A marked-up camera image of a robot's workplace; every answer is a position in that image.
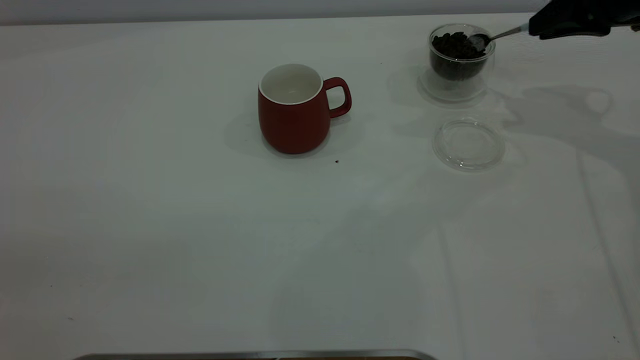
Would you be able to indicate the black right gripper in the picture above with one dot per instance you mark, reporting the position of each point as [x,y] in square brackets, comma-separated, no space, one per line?
[627,12]

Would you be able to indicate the double-wall glass cup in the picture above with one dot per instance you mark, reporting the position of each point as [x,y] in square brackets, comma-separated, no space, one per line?
[452,92]

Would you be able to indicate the clear glass saucer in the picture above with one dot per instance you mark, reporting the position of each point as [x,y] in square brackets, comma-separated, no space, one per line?
[470,160]

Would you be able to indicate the red ceramic mug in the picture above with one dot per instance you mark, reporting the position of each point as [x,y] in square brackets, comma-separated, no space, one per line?
[295,125]

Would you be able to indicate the coffee beans pile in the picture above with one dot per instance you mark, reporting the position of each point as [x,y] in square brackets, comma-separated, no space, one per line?
[452,50]

